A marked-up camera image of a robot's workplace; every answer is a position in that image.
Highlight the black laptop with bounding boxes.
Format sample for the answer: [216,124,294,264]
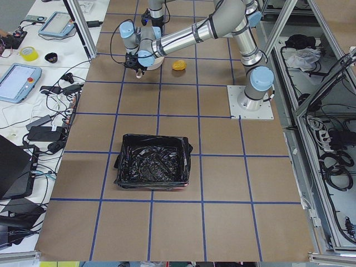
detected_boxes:
[1,136,39,200]

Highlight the lower teach pendant tablet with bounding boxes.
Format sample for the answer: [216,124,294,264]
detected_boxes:
[1,63,42,103]

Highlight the upper teach pendant tablet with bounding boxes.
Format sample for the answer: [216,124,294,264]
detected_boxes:
[38,11,75,38]

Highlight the beige plastic dustpan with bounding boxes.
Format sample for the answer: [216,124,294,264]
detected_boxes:
[137,57,165,79]

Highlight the black lined trash bin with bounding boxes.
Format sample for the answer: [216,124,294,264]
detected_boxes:
[114,133,193,190]

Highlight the white crumpled cloth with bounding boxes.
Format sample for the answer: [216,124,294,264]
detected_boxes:
[286,48,322,72]

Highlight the black power adapter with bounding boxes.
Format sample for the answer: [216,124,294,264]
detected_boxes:
[27,126,66,142]

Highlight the teach pendant tablet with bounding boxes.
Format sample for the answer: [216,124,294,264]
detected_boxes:
[38,11,75,38]
[1,63,42,103]

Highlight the yellow tape roll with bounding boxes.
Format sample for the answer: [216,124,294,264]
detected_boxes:
[19,46,39,62]

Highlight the yellow potato toy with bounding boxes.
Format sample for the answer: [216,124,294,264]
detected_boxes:
[172,60,187,71]

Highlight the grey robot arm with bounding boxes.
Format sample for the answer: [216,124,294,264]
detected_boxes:
[118,1,274,106]
[141,0,170,29]

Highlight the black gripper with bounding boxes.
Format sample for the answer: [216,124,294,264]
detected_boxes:
[141,8,152,26]
[124,52,146,77]

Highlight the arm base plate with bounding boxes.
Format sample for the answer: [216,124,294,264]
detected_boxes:
[227,85,274,121]

